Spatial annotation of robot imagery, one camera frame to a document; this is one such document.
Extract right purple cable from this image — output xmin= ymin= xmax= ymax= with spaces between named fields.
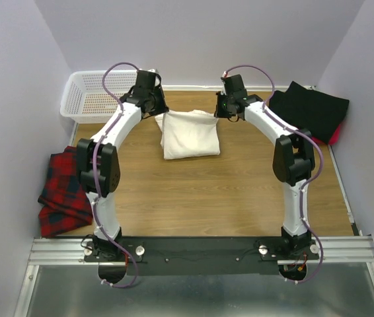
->
xmin=220 ymin=64 xmax=325 ymax=287

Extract white t shirt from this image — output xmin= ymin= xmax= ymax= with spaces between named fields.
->
xmin=155 ymin=110 xmax=221 ymax=160

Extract red plaid folded shirt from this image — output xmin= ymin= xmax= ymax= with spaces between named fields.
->
xmin=38 ymin=146 xmax=93 ymax=238

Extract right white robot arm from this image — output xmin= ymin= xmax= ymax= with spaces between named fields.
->
xmin=214 ymin=75 xmax=315 ymax=261

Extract purple cable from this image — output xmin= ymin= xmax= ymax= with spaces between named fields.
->
xmin=91 ymin=61 xmax=141 ymax=290
xmin=220 ymin=64 xmax=325 ymax=287

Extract black folded shirt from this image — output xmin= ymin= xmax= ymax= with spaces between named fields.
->
xmin=269 ymin=81 xmax=350 ymax=142

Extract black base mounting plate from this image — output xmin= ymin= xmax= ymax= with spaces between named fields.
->
xmin=81 ymin=235 xmax=319 ymax=277

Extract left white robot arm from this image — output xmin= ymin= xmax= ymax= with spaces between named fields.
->
xmin=76 ymin=69 xmax=168 ymax=262

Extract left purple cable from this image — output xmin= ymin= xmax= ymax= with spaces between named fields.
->
xmin=91 ymin=61 xmax=141 ymax=290

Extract white perforated plastic basket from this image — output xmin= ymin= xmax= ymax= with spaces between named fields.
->
xmin=59 ymin=69 xmax=137 ymax=124

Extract aluminium frame rail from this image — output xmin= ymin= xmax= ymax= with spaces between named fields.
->
xmin=28 ymin=236 xmax=374 ymax=265

